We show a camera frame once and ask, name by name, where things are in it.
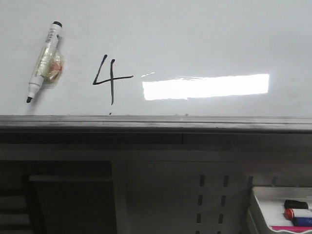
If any blue marker in tray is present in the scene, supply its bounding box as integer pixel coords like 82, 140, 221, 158
292, 217, 312, 227

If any white plastic tray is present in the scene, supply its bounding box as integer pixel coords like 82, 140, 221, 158
246, 187, 312, 234

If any red capped marker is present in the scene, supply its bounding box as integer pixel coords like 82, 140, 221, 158
284, 208, 312, 220

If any pink paper in tray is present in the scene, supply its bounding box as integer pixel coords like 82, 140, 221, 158
270, 226, 312, 233

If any white whiteboard marker with magnet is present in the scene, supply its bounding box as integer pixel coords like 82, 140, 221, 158
26, 21, 62, 103

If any white slotted metal panel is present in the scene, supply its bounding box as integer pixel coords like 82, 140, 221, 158
112, 153, 312, 234

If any white whiteboard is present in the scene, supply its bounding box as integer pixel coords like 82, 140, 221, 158
0, 0, 312, 117

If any grey whiteboard frame ledge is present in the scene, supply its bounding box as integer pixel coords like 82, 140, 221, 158
0, 115, 312, 144

